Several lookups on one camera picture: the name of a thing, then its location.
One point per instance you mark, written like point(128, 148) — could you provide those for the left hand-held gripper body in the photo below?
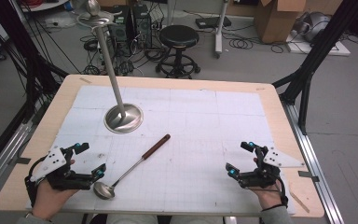
point(51, 163)

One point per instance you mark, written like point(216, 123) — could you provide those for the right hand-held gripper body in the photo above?
point(262, 177)

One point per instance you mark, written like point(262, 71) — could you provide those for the person's right hand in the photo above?
point(268, 197)

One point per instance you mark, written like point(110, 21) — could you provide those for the person's left hand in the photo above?
point(49, 199)

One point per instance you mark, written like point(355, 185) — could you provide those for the black tape piece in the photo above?
point(308, 175)
point(21, 160)

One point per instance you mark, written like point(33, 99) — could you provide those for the thin wooden stick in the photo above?
point(299, 201)

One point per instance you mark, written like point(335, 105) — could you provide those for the white grid mat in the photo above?
point(199, 140)

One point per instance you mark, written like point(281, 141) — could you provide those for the metal stand with round base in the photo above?
point(122, 119)

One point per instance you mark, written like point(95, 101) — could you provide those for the brown tape strip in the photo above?
point(85, 80)

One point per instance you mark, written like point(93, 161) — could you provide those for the white stand leg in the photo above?
point(220, 28)

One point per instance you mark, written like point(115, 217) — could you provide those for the black computer tower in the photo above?
point(142, 25)
point(119, 28)

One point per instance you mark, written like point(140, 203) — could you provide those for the brown cardboard box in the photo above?
point(276, 21)

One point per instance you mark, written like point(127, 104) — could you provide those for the flat black box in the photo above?
point(213, 21)

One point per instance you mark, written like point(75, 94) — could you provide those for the black round stool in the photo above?
point(178, 37)

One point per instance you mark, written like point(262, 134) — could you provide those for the white flat board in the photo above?
point(338, 49)

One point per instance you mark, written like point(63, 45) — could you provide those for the grey rounded device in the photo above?
point(313, 26)

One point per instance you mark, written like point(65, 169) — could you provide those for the aluminium rail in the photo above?
point(3, 155)
point(310, 161)

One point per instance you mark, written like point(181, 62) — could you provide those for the black metal frame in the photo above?
point(310, 62)
point(28, 56)

